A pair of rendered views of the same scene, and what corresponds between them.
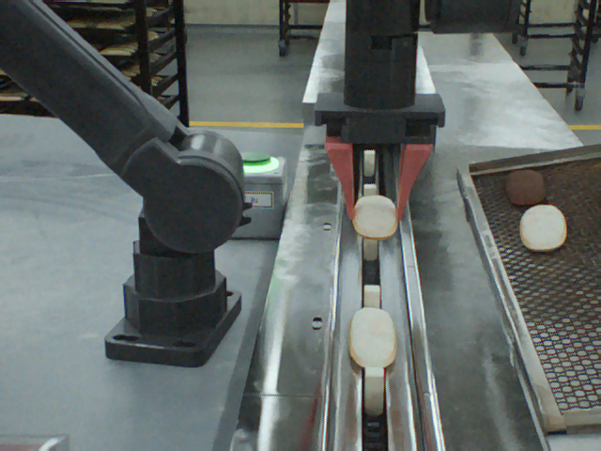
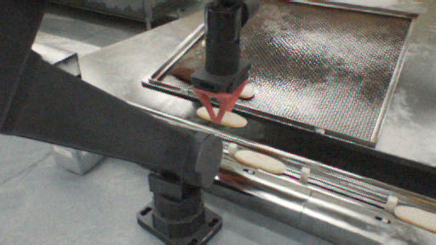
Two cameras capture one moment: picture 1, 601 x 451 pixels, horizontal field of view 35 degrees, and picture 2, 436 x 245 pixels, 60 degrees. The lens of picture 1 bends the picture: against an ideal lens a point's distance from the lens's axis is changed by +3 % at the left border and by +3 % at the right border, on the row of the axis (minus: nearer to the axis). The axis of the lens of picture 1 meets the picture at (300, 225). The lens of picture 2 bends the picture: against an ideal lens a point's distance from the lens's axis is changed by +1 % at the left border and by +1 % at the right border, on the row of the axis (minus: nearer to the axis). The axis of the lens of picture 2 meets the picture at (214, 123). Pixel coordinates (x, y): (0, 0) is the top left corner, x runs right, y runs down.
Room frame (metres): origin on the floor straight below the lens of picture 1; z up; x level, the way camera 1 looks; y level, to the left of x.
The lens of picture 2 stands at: (0.50, 0.46, 1.30)
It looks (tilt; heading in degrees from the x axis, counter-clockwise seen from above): 35 degrees down; 295
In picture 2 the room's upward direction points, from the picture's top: straight up
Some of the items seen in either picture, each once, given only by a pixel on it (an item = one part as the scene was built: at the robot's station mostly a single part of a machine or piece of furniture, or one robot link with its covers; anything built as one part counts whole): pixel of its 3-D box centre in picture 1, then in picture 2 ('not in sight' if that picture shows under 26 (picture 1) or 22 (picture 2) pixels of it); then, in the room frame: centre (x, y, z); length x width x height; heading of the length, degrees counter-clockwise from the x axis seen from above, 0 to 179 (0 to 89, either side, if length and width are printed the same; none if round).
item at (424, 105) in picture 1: (379, 78); (221, 57); (0.74, -0.06, 1.04); 0.10 x 0.07 x 0.07; 86
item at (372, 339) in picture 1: (372, 334); (260, 160); (0.65, -0.06, 0.86); 0.10 x 0.04 x 0.01; 176
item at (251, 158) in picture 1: (254, 163); not in sight; (0.98, 0.05, 0.90); 0.04 x 0.04 x 0.02
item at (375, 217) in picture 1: (375, 213); (220, 116); (0.74, -0.06, 0.93); 0.10 x 0.04 x 0.01; 176
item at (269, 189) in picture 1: (256, 210); (80, 150); (0.98, 0.05, 0.84); 0.08 x 0.08 x 0.11; 86
